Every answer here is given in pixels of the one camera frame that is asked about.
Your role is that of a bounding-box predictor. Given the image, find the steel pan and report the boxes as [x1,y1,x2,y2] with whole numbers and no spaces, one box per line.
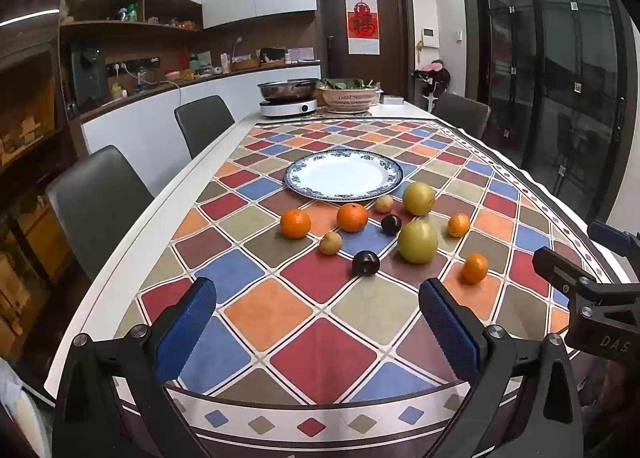
[257,78,321,104]

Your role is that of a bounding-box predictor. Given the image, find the grey dining chair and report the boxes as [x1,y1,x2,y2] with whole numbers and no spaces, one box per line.
[45,144,156,281]
[174,95,236,159]
[431,92,492,141]

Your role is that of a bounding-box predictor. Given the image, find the pink plastic basket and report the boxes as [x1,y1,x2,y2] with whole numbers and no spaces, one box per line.
[320,87,382,113]

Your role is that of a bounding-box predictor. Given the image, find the dark wooden door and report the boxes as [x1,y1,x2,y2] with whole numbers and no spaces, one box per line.
[315,0,414,105]

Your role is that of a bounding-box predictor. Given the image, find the yellow-green pear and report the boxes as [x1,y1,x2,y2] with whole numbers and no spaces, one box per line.
[402,182,436,216]
[397,220,439,265]

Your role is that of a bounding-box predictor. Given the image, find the red and white wall calendar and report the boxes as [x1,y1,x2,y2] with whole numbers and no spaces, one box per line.
[345,0,379,56]

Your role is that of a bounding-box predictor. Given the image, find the white induction cooker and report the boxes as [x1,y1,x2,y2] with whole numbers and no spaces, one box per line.
[259,98,319,119]

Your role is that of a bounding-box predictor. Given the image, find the white counter cabinet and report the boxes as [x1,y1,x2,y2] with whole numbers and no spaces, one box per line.
[79,69,322,174]

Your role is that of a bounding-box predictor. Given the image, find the clothes on coat rack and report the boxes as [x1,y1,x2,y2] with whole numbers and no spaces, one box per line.
[412,59,452,105]

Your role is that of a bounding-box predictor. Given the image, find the black countertop appliance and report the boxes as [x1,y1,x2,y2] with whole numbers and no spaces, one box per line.
[69,41,109,110]

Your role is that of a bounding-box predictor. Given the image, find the colourful checked tablecloth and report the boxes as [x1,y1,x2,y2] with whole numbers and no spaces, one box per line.
[112,118,640,458]

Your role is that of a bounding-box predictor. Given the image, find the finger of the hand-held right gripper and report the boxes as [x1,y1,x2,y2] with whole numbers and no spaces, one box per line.
[532,247,608,311]
[587,220,640,260]

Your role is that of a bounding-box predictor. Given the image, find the leafy green vegetables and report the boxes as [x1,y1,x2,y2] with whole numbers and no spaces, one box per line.
[317,77,384,92]

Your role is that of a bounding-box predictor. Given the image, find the black-framed glass sliding door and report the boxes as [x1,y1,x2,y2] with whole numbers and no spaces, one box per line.
[459,0,632,201]

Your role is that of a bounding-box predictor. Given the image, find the blue-rimmed white plate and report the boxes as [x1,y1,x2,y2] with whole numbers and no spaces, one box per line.
[283,150,405,202]

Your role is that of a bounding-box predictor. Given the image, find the small orange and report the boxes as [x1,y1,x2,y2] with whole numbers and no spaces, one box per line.
[447,213,471,238]
[461,253,489,285]

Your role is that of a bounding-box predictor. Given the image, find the wooden shelf unit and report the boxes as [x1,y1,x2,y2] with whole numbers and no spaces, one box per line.
[0,0,83,369]

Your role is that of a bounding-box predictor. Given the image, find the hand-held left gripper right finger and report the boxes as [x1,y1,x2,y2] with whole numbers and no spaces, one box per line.
[418,278,586,458]

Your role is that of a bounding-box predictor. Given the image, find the large orange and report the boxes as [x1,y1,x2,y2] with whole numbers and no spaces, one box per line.
[336,203,369,233]
[280,208,312,240]

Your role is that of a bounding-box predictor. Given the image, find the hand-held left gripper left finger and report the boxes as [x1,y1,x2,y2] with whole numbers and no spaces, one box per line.
[52,277,218,458]

